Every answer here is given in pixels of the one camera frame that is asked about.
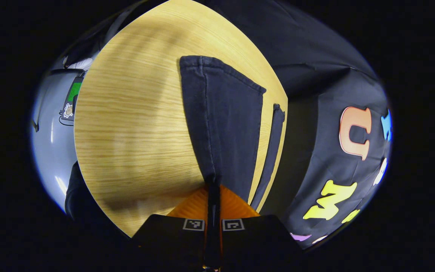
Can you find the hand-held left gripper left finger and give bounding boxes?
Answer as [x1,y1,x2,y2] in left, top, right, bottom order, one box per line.
[131,176,214,271]

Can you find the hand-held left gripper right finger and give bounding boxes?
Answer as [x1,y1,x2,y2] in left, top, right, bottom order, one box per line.
[214,176,305,271]

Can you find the black jeans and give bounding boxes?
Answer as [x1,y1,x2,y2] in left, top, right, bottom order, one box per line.
[179,55,287,213]

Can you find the device with green screen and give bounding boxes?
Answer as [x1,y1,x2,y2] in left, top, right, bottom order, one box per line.
[59,77,85,127]

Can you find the white object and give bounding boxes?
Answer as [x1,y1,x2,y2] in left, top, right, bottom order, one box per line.
[64,57,96,73]

